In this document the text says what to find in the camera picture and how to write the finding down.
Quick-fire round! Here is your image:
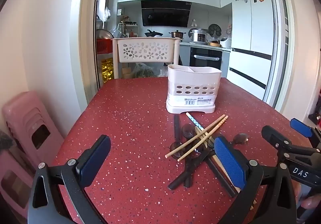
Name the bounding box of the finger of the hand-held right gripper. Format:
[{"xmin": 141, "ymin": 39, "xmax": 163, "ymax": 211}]
[
  {"xmin": 290, "ymin": 118, "xmax": 321, "ymax": 144},
  {"xmin": 261, "ymin": 126, "xmax": 321, "ymax": 164}
]

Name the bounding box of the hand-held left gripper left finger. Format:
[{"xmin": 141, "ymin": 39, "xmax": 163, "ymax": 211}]
[{"xmin": 26, "ymin": 135, "xmax": 111, "ymax": 224}]

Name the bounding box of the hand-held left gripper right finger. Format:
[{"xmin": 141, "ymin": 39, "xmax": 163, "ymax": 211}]
[{"xmin": 215, "ymin": 136, "xmax": 298, "ymax": 224}]

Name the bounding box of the wooden chopstick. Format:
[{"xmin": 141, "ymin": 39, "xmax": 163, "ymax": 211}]
[
  {"xmin": 165, "ymin": 115, "xmax": 225, "ymax": 159},
  {"xmin": 211, "ymin": 154, "xmax": 257, "ymax": 211},
  {"xmin": 178, "ymin": 116, "xmax": 229, "ymax": 162}
]

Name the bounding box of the black-handled utensil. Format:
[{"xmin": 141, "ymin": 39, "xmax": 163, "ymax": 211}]
[{"xmin": 202, "ymin": 136, "xmax": 237, "ymax": 198}]

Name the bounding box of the blue dotted chopstick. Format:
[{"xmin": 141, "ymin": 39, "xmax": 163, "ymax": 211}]
[{"xmin": 186, "ymin": 112, "xmax": 208, "ymax": 136}]

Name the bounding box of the white plastic utensil holder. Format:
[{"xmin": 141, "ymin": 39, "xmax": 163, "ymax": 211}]
[{"xmin": 166, "ymin": 64, "xmax": 222, "ymax": 114}]

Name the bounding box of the person's right hand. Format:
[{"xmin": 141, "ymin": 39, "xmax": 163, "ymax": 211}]
[{"xmin": 301, "ymin": 194, "xmax": 321, "ymax": 211}]

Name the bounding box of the pink plastic stool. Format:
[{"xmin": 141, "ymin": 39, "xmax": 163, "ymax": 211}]
[
  {"xmin": 2, "ymin": 91, "xmax": 66, "ymax": 158},
  {"xmin": 0, "ymin": 149, "xmax": 34, "ymax": 219}
]

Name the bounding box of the gold foil bag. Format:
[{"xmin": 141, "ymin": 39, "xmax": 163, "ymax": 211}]
[{"xmin": 100, "ymin": 58, "xmax": 114, "ymax": 82}]

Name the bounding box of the black built-in oven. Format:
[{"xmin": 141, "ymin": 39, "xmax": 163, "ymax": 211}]
[{"xmin": 189, "ymin": 47, "xmax": 223, "ymax": 76}]

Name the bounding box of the bag of green vegetables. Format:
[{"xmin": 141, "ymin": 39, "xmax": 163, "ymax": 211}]
[{"xmin": 132, "ymin": 62, "xmax": 161, "ymax": 79}]

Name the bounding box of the white refrigerator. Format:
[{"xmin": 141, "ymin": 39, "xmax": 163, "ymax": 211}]
[{"xmin": 227, "ymin": 0, "xmax": 274, "ymax": 101}]

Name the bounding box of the red plastic crate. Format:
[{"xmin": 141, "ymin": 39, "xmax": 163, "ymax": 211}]
[{"xmin": 97, "ymin": 39, "xmax": 113, "ymax": 54}]

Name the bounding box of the black round baking mold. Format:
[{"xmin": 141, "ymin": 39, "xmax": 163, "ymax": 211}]
[{"xmin": 208, "ymin": 24, "xmax": 222, "ymax": 38}]

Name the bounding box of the silver rice cooker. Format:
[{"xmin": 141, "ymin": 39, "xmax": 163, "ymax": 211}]
[{"xmin": 189, "ymin": 28, "xmax": 208, "ymax": 45}]

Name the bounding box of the metal basin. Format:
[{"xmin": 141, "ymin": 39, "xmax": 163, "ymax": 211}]
[{"xmin": 97, "ymin": 28, "xmax": 114, "ymax": 40}]

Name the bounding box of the spice rack with bottles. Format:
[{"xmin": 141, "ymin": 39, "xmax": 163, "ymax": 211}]
[{"xmin": 119, "ymin": 20, "xmax": 139, "ymax": 38}]

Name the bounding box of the copper cooking pot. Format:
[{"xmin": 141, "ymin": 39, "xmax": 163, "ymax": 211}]
[{"xmin": 169, "ymin": 30, "xmax": 186, "ymax": 39}]

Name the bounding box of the black wok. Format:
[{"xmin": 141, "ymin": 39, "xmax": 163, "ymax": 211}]
[{"xmin": 145, "ymin": 29, "xmax": 163, "ymax": 38}]

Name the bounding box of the black range hood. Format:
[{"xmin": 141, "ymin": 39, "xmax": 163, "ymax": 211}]
[{"xmin": 140, "ymin": 0, "xmax": 192, "ymax": 28}]

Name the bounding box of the white sliding door frame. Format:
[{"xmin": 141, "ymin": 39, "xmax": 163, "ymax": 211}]
[{"xmin": 78, "ymin": 0, "xmax": 298, "ymax": 114}]

